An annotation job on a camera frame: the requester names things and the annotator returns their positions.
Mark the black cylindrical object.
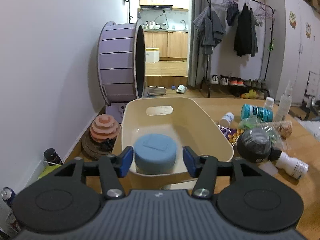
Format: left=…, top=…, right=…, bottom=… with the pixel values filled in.
left=268, top=147, right=282, bottom=161

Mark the black gyro wrist ball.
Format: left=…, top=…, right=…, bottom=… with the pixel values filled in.
left=236, top=127, right=272, bottom=163

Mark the large white pill bottle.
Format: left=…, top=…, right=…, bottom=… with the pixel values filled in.
left=276, top=152, right=309, bottom=179

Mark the purple snack packet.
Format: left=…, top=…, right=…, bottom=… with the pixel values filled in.
left=218, top=125, right=244, bottom=147

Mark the bag of green packets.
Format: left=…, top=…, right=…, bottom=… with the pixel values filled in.
left=238, top=117, right=283, bottom=148

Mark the floral paper cone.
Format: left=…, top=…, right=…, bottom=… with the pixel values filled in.
left=268, top=120, right=293, bottom=140

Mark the small white pill bottle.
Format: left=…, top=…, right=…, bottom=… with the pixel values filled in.
left=219, top=112, right=234, bottom=127

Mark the teal plastic bottle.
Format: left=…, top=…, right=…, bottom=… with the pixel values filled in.
left=240, top=104, right=273, bottom=122

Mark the blue cap clear jar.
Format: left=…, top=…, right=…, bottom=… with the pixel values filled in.
left=133, top=133, right=177, bottom=175

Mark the clear spray bottle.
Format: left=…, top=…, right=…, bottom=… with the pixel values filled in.
left=273, top=81, right=293, bottom=122

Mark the pink tiered cat toy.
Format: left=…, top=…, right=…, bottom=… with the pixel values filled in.
left=89, top=114, right=120, bottom=143

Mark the cream plastic storage bin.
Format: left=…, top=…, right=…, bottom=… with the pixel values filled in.
left=116, top=98, right=234, bottom=190

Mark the purple cat exercise wheel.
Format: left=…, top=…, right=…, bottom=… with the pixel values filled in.
left=97, top=20, right=146, bottom=120

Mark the black clothes rack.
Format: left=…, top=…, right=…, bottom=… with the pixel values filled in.
left=200, top=0, right=274, bottom=98

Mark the white box yellow lid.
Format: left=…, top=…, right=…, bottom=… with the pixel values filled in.
left=145, top=48, right=160, bottom=63

